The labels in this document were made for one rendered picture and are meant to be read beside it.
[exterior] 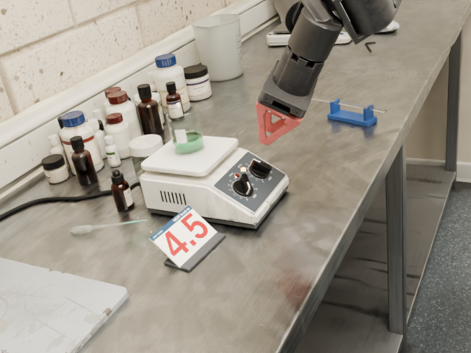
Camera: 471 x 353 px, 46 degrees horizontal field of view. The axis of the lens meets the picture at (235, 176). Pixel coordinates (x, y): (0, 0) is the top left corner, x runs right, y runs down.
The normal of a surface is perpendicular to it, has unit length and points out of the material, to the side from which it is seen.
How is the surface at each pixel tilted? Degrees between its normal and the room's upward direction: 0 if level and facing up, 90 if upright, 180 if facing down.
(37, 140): 90
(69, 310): 0
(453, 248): 0
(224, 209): 90
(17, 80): 90
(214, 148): 0
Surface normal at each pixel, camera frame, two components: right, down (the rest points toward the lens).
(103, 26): 0.88, 0.10
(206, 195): -0.45, 0.47
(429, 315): -0.15, -0.88
